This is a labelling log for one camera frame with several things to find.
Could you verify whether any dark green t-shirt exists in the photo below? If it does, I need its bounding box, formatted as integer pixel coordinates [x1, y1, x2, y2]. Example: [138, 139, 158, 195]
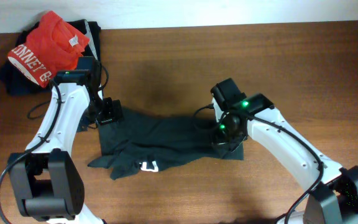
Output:
[88, 108, 244, 180]

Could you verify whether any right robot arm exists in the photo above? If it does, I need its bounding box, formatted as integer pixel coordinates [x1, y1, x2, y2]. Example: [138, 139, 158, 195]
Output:
[211, 78, 358, 224]

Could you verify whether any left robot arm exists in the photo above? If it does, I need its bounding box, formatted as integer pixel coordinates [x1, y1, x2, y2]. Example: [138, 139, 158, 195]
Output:
[2, 56, 124, 223]

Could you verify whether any red folded t-shirt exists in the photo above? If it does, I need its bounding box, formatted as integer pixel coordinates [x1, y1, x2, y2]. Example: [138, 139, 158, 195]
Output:
[7, 11, 90, 88]

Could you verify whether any navy folded shirt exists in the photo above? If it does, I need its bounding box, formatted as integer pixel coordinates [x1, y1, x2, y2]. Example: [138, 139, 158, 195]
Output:
[0, 60, 51, 96]

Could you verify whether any right black cable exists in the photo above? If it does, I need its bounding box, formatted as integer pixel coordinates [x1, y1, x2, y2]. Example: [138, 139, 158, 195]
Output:
[191, 104, 324, 224]

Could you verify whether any black cable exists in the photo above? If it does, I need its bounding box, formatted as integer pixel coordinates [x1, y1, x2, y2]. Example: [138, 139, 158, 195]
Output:
[0, 63, 110, 224]
[191, 104, 324, 224]

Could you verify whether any left black cable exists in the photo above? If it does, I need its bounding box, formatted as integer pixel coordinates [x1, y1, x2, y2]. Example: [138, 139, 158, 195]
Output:
[0, 63, 110, 224]

